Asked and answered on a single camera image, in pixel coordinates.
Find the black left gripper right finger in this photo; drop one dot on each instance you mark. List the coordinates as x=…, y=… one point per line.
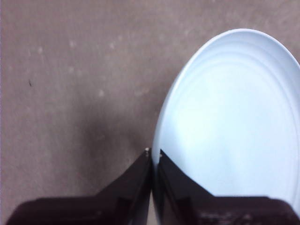
x=199, y=208

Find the blue round plate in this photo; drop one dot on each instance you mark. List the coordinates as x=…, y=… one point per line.
x=234, y=117

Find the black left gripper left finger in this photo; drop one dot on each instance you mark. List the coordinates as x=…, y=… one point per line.
x=112, y=206

